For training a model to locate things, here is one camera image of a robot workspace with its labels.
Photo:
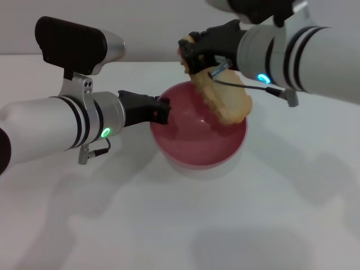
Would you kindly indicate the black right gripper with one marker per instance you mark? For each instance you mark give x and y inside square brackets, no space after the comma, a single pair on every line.
[219,42]

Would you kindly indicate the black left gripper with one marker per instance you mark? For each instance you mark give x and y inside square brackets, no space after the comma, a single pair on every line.
[135,108]

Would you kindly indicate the pink plastic bowl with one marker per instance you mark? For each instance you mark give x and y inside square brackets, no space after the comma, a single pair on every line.
[197,140]

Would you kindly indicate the oblong golden bread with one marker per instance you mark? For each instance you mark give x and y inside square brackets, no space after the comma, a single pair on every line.
[225,95]

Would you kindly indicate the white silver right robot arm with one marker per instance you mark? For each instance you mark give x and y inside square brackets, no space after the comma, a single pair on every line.
[309,53]

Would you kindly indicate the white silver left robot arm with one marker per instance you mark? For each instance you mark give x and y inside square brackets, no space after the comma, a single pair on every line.
[56,123]

